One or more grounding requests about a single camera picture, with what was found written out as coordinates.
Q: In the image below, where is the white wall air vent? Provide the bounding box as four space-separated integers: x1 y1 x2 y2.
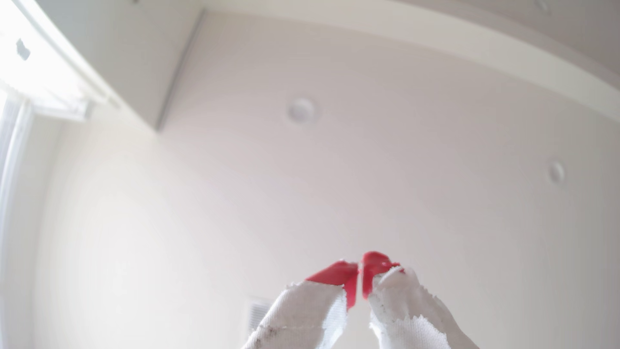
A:
248 297 273 335

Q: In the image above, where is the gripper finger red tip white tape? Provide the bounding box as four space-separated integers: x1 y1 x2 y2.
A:
242 260 360 349
362 251 480 349

